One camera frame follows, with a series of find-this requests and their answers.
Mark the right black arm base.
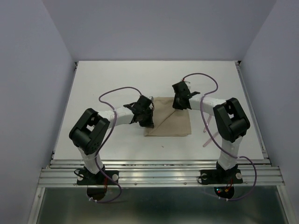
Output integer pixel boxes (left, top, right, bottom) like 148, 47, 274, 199
197, 162, 243, 185

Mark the pink handled fork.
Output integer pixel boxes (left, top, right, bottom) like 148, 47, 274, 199
203, 132, 219, 147

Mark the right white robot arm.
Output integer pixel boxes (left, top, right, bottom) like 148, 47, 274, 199
172, 81, 250, 182

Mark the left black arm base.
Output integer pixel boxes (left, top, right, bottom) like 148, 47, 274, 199
74, 168, 116, 186

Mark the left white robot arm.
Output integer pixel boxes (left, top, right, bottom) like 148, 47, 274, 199
69, 95, 154, 184

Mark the pink handled knife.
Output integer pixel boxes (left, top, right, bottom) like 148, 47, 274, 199
203, 115, 212, 133

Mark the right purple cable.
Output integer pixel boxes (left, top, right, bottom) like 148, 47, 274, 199
182, 72, 257, 203

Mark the beige cloth napkin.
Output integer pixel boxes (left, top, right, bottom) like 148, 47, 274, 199
144, 97, 192, 137

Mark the aluminium front rail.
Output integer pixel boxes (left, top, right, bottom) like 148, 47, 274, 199
28, 157, 296, 224

